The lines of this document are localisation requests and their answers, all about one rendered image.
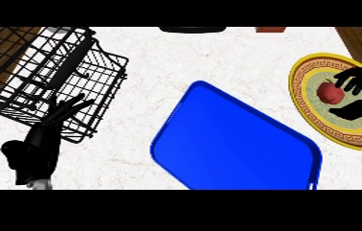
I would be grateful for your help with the yellow patterned plate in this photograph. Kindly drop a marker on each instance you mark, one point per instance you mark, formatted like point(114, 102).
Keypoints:
point(310, 113)

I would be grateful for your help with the black rounded appliance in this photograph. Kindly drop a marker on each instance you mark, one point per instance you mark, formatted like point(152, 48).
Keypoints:
point(192, 29)

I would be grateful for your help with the red bell pepper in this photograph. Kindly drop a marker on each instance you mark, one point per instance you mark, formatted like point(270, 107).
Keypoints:
point(328, 92)

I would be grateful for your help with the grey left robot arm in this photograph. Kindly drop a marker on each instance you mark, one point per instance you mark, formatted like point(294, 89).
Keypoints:
point(41, 185)

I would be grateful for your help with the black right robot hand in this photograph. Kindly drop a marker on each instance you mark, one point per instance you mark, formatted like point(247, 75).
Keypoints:
point(355, 78)

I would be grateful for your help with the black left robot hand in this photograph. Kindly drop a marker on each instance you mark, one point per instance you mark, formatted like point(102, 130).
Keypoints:
point(41, 148)

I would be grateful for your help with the blue tray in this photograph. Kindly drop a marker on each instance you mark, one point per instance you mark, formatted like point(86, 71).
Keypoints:
point(235, 145)

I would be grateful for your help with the red-brown block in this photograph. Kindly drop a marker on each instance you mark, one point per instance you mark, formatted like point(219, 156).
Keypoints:
point(270, 29)

